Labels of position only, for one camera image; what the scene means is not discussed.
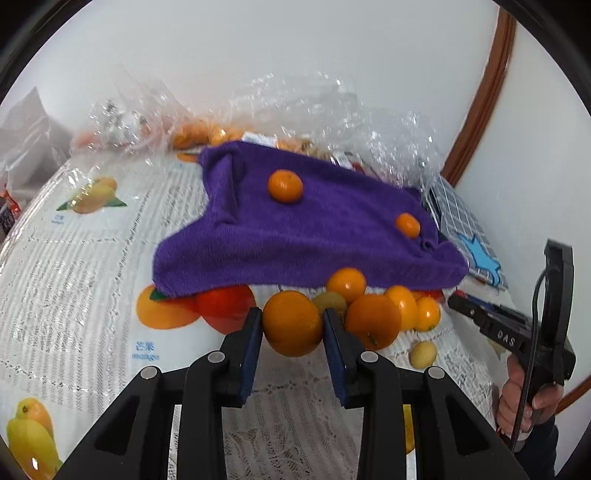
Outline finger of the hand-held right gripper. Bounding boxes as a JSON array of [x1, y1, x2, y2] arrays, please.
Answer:
[[447, 294, 491, 331]]

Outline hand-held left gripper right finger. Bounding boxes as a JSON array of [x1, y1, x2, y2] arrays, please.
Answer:
[[322, 308, 530, 480]]

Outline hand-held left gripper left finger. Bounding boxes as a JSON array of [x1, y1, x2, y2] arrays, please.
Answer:
[[53, 307, 264, 480]]

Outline large orange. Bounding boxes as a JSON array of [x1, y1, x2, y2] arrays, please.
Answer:
[[262, 290, 324, 357], [344, 294, 402, 351]]

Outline person's right forearm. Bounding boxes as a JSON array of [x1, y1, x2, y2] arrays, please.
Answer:
[[515, 421, 560, 480]]

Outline person's right hand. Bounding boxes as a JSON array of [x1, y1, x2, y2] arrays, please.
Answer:
[[495, 354, 565, 435]]

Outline small orange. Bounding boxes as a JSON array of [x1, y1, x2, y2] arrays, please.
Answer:
[[395, 213, 422, 239], [414, 296, 442, 332]]

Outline yellow-green fruit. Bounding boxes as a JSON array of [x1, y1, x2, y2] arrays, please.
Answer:
[[311, 291, 348, 319]]

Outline yellow-orange oval citrus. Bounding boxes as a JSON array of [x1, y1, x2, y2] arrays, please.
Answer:
[[385, 285, 419, 332]]

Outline small pale yellow fruit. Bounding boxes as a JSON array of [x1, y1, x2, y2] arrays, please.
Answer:
[[409, 341, 438, 369]]

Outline round orange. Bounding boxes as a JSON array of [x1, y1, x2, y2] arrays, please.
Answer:
[[326, 268, 368, 304]]

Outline purple towel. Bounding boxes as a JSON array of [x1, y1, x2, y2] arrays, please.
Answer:
[[152, 141, 470, 299]]

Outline medium orange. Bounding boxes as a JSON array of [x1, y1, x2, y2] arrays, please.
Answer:
[[268, 169, 304, 204]]

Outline fruit print lace tablecloth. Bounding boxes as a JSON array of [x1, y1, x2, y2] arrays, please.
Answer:
[[0, 147, 502, 480]]

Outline oranges in plastic bag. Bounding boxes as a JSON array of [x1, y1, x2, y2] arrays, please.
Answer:
[[172, 119, 245, 151]]

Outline large clear plastic bag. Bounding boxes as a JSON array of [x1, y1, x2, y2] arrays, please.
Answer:
[[198, 69, 446, 195]]

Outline small clear plastic bag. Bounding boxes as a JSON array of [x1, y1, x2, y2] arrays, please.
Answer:
[[69, 65, 195, 160]]

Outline red snack packet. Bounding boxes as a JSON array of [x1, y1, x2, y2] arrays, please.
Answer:
[[0, 189, 23, 238]]

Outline grey plastic bag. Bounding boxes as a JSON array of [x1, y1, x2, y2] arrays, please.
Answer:
[[0, 87, 75, 195]]

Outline black cable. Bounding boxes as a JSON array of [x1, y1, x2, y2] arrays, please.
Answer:
[[507, 268, 551, 452]]

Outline brown wooden door frame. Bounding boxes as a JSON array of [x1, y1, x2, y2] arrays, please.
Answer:
[[441, 7, 518, 186]]

